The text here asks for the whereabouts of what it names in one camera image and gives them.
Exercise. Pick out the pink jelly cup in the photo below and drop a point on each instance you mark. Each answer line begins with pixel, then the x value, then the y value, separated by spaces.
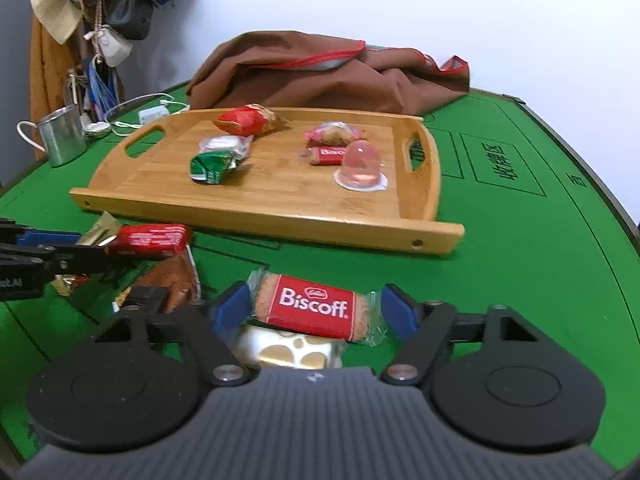
pixel 361 169

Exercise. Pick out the orange coat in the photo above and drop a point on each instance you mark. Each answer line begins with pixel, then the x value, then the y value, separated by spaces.
pixel 49 64

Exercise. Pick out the brown peanut bar packet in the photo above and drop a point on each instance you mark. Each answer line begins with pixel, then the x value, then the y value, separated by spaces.
pixel 176 277

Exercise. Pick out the clear-wrapped cream biscuit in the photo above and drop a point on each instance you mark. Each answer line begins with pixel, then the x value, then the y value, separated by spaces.
pixel 262 347

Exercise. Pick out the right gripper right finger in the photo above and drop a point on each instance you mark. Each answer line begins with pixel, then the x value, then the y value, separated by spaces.
pixel 423 331

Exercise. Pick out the red Biscoff biscuit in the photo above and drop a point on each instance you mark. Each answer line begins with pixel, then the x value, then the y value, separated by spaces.
pixel 300 306
pixel 323 155

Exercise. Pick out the steel mug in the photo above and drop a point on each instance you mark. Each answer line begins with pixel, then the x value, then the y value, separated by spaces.
pixel 61 134

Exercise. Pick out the white power adapter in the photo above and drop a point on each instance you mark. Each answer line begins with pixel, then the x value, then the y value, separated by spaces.
pixel 152 114

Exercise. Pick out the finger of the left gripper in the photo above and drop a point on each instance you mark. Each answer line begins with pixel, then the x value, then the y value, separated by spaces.
pixel 14 233
pixel 65 259

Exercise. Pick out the beige hat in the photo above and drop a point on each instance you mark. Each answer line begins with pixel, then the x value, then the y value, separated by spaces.
pixel 60 18

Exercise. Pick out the brown cloth bag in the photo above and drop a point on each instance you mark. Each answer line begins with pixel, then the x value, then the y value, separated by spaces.
pixel 294 69

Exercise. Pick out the green snack packet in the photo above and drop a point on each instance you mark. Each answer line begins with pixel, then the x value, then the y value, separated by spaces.
pixel 212 167

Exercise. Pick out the clear-wrapped white cake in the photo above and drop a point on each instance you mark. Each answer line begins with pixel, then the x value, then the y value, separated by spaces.
pixel 238 145

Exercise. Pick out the gold foil snack packet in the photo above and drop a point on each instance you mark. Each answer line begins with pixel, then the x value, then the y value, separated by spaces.
pixel 101 233

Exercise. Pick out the red nut bar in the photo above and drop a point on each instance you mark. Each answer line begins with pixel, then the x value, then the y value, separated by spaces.
pixel 150 240

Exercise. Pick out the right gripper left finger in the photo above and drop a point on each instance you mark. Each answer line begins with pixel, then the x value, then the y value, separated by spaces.
pixel 211 328

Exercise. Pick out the red pistachio snack bag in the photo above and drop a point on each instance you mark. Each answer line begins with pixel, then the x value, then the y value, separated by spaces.
pixel 249 120

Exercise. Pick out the small round white lid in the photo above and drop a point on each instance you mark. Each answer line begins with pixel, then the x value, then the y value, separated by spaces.
pixel 96 130

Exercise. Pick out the bamboo serving tray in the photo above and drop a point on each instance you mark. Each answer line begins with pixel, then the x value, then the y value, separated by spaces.
pixel 274 193

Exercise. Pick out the black hanging bag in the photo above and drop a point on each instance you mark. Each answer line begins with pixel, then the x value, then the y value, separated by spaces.
pixel 131 18

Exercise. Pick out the small white beige purse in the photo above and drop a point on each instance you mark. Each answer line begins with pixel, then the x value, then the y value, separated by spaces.
pixel 109 45

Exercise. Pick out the pink pastry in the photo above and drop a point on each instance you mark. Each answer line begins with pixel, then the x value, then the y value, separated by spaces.
pixel 337 134

